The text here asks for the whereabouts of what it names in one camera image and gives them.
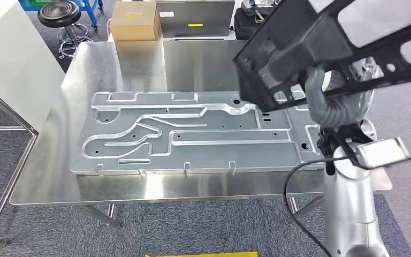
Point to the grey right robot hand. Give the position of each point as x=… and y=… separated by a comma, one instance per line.
x=313, y=81

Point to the black plastic frame part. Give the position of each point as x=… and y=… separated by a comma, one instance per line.
x=297, y=35

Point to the stainless steel workbench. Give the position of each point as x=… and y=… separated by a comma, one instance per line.
x=49, y=177

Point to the black bag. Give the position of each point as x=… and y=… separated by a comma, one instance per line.
x=242, y=28

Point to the grey metal case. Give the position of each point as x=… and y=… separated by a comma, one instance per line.
x=198, y=14

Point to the stamped grey metal plate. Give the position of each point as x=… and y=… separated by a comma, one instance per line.
x=191, y=152

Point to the brown cardboard box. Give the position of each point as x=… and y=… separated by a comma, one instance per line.
x=134, y=25

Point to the black round stool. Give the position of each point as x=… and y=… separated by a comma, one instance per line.
x=58, y=12

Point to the white cabinet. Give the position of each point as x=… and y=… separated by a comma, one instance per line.
x=14, y=53

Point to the black camera bracket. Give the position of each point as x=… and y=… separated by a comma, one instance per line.
x=343, y=142

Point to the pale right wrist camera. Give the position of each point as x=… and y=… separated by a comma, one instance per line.
x=382, y=152

